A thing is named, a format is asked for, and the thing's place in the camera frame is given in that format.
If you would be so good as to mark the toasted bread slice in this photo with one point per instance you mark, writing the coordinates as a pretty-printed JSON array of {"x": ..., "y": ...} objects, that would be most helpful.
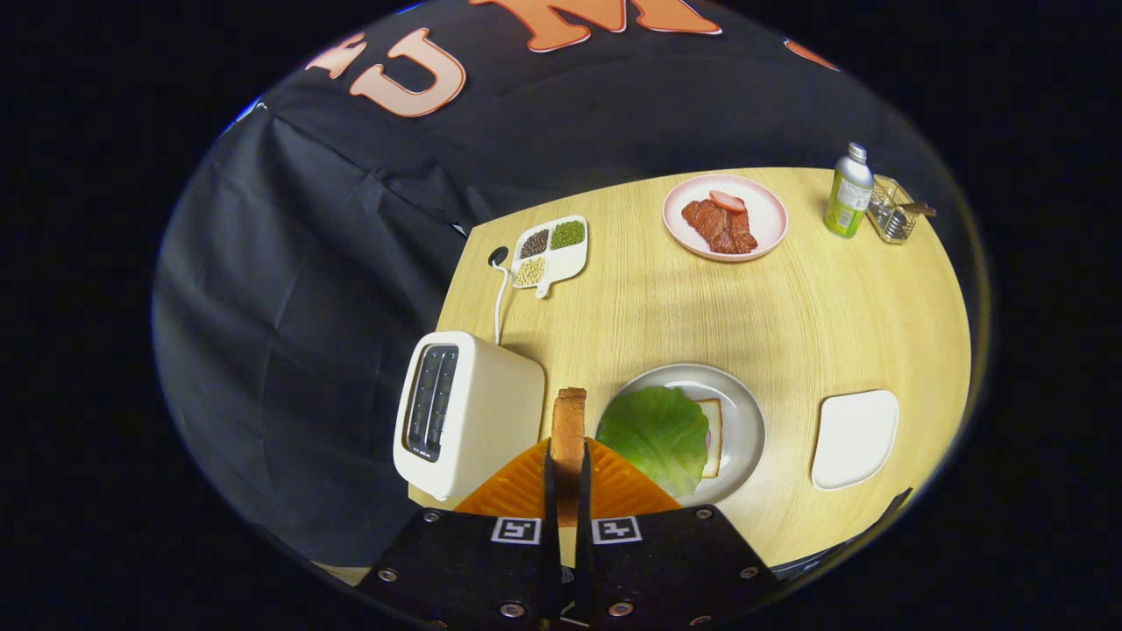
[{"x": 568, "y": 438}]

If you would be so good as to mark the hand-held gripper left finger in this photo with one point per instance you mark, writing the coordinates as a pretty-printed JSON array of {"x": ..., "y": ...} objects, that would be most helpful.
[{"x": 473, "y": 561}]

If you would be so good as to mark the green label bottle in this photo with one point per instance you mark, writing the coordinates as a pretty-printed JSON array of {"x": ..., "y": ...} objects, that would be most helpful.
[{"x": 848, "y": 202}]

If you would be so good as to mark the pile of dark beans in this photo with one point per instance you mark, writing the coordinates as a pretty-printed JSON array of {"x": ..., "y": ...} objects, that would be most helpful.
[{"x": 535, "y": 244}]

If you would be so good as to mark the white divided dish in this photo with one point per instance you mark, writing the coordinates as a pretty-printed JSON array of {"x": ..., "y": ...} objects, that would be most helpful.
[{"x": 565, "y": 261}]

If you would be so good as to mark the green lettuce leaf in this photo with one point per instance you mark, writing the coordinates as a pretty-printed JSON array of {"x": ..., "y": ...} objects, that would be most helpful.
[{"x": 653, "y": 434}]

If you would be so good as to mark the brown meat slice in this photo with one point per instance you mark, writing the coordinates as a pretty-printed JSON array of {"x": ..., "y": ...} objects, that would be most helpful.
[{"x": 719, "y": 228}]

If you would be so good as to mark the grey round plate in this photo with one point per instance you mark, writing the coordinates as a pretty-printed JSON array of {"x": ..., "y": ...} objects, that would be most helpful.
[{"x": 741, "y": 421}]

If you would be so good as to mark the pile of green beans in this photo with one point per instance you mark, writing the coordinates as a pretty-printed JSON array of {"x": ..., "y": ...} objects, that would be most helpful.
[{"x": 567, "y": 235}]

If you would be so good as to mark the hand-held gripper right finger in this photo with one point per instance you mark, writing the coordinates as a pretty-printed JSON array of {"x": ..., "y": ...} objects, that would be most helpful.
[{"x": 666, "y": 561}]

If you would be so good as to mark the white bread slice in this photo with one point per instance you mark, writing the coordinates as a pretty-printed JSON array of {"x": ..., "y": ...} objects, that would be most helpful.
[{"x": 713, "y": 438}]

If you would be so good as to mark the white toaster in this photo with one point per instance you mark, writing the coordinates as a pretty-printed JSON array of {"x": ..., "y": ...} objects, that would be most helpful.
[{"x": 491, "y": 412}]

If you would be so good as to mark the small white dish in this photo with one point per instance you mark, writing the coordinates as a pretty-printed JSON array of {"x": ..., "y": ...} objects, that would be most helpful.
[{"x": 855, "y": 438}]

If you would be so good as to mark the red sausage slice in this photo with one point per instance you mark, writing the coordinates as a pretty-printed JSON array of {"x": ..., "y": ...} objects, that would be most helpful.
[{"x": 727, "y": 202}]

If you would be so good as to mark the pile of yellow beans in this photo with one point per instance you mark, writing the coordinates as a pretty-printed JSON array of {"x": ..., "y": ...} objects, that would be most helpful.
[{"x": 529, "y": 272}]

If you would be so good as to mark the pink plate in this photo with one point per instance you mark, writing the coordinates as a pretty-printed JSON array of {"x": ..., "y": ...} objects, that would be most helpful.
[{"x": 767, "y": 215}]

